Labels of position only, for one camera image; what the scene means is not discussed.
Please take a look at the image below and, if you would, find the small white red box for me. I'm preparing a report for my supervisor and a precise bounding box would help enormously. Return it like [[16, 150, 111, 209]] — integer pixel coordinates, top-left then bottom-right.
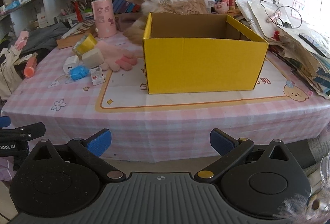
[[90, 67, 105, 86]]

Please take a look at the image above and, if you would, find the blue packet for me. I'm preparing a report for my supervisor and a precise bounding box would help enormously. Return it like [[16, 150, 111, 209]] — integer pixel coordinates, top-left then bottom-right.
[[69, 65, 90, 81]]

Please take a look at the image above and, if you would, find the white charger adapter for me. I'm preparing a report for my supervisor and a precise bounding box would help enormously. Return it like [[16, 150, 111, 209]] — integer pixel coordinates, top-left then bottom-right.
[[63, 55, 79, 73]]

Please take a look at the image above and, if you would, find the cream white block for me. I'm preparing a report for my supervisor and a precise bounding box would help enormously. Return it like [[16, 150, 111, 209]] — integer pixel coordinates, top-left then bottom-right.
[[82, 48, 104, 69]]

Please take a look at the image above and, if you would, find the pink knit glove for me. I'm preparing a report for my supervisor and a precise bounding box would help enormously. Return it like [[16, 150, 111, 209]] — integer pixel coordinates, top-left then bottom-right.
[[95, 41, 138, 72]]

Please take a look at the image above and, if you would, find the yellow tape roll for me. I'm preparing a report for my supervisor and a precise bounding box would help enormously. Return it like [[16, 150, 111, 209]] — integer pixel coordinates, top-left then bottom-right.
[[72, 33, 97, 59]]

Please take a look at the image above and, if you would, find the orange pink bottle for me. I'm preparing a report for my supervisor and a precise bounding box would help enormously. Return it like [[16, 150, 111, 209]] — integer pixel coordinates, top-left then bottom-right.
[[24, 52, 38, 78]]

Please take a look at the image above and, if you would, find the pink checkered tablecloth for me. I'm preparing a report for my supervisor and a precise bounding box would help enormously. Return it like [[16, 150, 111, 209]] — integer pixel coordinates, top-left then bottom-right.
[[2, 33, 329, 162]]

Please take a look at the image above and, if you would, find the pink phone case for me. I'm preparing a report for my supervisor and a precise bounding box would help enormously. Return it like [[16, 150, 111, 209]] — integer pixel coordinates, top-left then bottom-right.
[[15, 31, 29, 51]]

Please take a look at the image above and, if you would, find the grey cloth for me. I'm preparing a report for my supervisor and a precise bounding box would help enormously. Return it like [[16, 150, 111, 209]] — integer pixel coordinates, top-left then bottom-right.
[[8, 22, 69, 54]]

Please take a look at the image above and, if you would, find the yellow cardboard box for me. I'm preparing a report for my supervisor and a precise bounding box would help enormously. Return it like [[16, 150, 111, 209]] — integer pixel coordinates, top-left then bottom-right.
[[143, 13, 269, 94]]

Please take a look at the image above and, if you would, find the wooden chessboard box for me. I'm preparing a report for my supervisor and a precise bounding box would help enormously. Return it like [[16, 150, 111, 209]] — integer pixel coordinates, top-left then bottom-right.
[[57, 20, 97, 50]]

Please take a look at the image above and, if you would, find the stack of papers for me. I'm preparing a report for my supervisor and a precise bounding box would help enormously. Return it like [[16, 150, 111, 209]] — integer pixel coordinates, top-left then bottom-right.
[[236, 0, 329, 99]]

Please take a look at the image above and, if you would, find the brown cloth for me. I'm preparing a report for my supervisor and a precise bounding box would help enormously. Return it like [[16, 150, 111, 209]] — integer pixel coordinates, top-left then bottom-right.
[[115, 13, 140, 32]]

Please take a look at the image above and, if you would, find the pink cylindrical container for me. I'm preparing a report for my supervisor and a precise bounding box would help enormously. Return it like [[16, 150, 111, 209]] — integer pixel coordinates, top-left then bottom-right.
[[91, 0, 117, 38]]

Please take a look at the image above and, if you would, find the pink pig plush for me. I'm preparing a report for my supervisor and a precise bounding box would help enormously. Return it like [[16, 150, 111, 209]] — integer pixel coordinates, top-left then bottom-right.
[[214, 0, 229, 15]]

